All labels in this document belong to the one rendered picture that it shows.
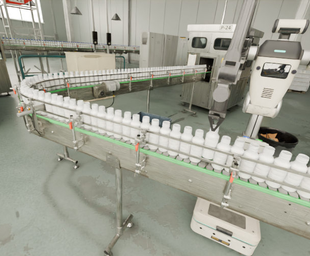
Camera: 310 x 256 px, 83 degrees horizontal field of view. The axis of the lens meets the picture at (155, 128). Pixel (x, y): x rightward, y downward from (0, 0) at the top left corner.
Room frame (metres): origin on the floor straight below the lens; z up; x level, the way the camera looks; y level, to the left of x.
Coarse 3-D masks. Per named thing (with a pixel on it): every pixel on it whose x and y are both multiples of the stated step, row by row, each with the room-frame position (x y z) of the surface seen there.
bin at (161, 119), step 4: (140, 112) 1.51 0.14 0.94; (144, 112) 1.50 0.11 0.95; (132, 116) 1.38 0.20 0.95; (140, 116) 1.52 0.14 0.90; (152, 116) 1.47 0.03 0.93; (156, 116) 1.46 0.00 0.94; (160, 116) 1.44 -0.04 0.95; (140, 120) 1.52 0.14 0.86; (160, 120) 1.44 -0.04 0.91; (164, 120) 1.42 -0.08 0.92; (168, 120) 1.41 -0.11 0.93; (160, 124) 1.44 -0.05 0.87
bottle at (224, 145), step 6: (222, 138) 0.70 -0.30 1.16; (228, 138) 0.71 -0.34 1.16; (222, 144) 0.69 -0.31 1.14; (228, 144) 0.68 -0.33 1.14; (228, 150) 0.67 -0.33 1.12; (216, 156) 0.68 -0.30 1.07; (222, 156) 0.67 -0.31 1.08; (222, 162) 0.67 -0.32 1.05; (216, 168) 0.67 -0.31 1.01; (222, 168) 0.67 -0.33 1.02
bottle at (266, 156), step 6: (264, 150) 0.64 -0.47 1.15; (270, 150) 0.62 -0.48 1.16; (264, 156) 0.62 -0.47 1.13; (270, 156) 0.62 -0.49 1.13; (270, 162) 0.61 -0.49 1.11; (258, 168) 0.62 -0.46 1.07; (264, 168) 0.61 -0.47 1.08; (258, 174) 0.62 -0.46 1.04; (264, 174) 0.61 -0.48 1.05; (258, 180) 0.61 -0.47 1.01; (264, 180) 0.61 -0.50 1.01
